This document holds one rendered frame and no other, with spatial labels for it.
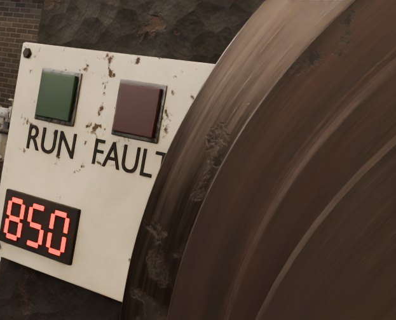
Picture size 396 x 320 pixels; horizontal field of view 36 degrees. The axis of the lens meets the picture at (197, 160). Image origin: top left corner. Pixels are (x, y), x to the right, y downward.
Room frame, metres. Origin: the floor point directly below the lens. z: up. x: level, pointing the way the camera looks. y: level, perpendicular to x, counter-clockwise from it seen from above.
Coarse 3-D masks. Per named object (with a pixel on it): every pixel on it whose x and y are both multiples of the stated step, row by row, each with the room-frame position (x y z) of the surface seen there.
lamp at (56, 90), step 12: (48, 72) 0.48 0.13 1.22; (48, 84) 0.48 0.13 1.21; (60, 84) 0.48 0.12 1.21; (72, 84) 0.47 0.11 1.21; (48, 96) 0.48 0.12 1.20; (60, 96) 0.47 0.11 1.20; (72, 96) 0.47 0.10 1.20; (36, 108) 0.49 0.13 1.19; (48, 108) 0.48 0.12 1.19; (60, 108) 0.47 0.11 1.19; (60, 120) 0.47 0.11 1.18
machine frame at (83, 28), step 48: (48, 0) 0.52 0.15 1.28; (96, 0) 0.50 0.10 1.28; (144, 0) 0.47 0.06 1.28; (192, 0) 0.45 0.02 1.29; (240, 0) 0.43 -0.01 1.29; (96, 48) 0.49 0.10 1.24; (144, 48) 0.47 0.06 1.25; (192, 48) 0.45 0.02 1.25; (0, 288) 0.52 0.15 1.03; (48, 288) 0.50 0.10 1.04
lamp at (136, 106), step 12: (120, 84) 0.45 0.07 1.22; (132, 84) 0.44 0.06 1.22; (120, 96) 0.45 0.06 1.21; (132, 96) 0.44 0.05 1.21; (144, 96) 0.43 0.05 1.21; (156, 96) 0.43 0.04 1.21; (120, 108) 0.44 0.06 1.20; (132, 108) 0.44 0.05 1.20; (144, 108) 0.43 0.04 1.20; (156, 108) 0.43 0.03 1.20; (120, 120) 0.44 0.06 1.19; (132, 120) 0.44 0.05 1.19; (144, 120) 0.43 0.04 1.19; (156, 120) 0.43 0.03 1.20; (132, 132) 0.44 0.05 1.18; (144, 132) 0.43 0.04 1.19
